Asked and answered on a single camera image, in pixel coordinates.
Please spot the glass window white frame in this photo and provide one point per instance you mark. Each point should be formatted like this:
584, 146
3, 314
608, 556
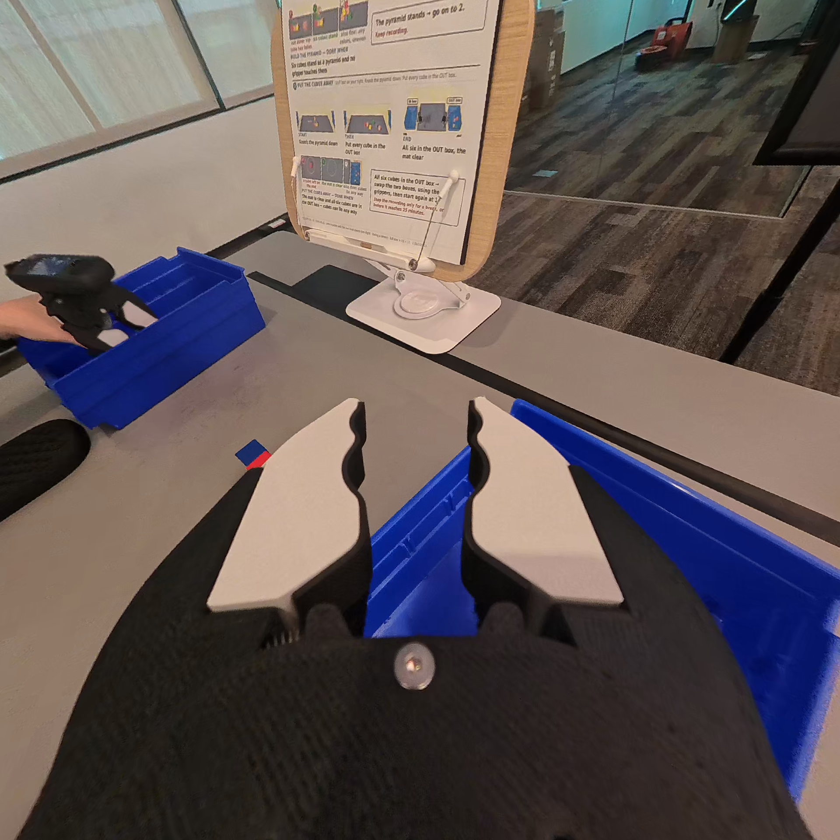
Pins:
98, 65

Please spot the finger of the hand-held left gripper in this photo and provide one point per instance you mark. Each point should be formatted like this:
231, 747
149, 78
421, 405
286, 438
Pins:
111, 338
139, 317

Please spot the printed instruction sheet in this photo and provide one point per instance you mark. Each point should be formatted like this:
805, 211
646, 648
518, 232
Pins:
394, 118

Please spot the red floor fan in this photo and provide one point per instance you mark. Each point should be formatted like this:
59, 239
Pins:
666, 43

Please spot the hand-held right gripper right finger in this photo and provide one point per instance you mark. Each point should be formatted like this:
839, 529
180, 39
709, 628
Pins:
544, 525

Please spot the black framed floor sign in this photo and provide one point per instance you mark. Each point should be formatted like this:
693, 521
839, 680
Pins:
807, 98

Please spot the dark blue wooden cube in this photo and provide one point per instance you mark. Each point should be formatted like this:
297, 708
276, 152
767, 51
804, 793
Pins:
248, 451

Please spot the blue plastic storage bin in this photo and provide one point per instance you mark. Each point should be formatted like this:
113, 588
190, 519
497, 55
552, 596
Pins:
722, 590
184, 348

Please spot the stacked cardboard boxes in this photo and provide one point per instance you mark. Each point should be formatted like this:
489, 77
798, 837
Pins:
544, 59

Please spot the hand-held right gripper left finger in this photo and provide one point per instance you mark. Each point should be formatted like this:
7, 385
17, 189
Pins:
295, 525

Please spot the red wooden cube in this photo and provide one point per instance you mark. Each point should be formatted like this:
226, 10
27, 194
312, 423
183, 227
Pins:
259, 460

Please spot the person's left hand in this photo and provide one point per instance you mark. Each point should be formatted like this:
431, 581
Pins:
29, 321

